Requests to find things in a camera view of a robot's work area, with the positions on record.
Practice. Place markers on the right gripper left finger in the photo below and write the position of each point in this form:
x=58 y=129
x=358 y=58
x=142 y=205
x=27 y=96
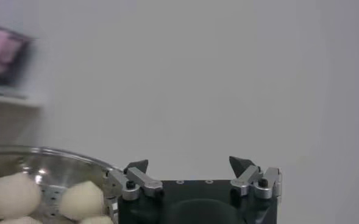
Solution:
x=139 y=179

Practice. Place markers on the white steamed baozi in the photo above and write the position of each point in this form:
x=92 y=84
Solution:
x=95 y=220
x=81 y=201
x=11 y=194
x=20 y=221

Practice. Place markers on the black laptop beside mouse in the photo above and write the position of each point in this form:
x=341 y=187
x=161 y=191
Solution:
x=2 y=54

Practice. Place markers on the white side table with mouse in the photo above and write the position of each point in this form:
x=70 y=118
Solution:
x=11 y=102

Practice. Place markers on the stainless steel steamer basket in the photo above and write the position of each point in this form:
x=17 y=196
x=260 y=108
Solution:
x=69 y=165

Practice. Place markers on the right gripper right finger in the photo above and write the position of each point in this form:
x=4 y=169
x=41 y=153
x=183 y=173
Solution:
x=247 y=178

